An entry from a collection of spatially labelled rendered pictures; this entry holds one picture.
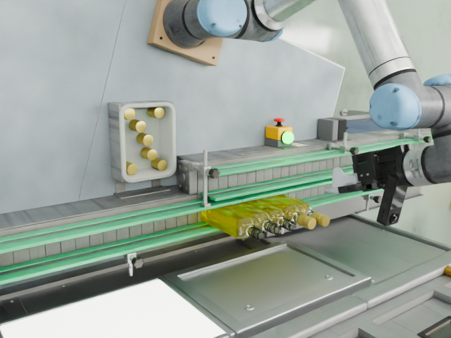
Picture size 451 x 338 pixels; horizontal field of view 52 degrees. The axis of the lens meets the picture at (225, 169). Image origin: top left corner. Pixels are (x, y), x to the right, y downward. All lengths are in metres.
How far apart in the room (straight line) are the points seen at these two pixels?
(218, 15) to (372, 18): 0.49
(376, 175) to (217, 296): 0.50
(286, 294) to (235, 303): 0.14
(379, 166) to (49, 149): 0.85
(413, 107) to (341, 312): 0.58
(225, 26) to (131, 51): 0.31
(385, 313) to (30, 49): 1.11
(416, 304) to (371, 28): 0.78
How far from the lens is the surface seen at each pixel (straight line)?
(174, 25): 1.38
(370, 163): 1.01
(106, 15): 1.39
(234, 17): 1.27
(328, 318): 1.17
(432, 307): 1.38
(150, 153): 1.39
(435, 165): 0.93
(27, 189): 1.36
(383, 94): 0.81
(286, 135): 1.66
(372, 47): 0.85
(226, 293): 1.23
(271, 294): 1.24
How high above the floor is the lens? 2.03
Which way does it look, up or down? 52 degrees down
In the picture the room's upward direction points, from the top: 108 degrees clockwise
